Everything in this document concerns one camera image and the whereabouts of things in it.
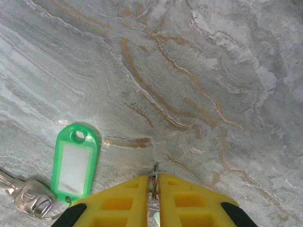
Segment green plastic key tag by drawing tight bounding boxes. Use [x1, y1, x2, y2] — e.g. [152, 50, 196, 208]
[50, 121, 102, 204]

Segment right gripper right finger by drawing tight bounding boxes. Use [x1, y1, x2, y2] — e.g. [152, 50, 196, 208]
[158, 173, 258, 227]

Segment teal plastic key tag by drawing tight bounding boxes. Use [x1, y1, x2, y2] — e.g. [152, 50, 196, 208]
[148, 170, 166, 227]

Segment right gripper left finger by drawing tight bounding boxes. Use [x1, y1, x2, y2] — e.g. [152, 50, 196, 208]
[50, 175, 150, 227]

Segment silver split ring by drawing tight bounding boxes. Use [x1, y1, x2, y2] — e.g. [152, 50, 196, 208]
[30, 195, 73, 222]
[151, 161, 160, 201]

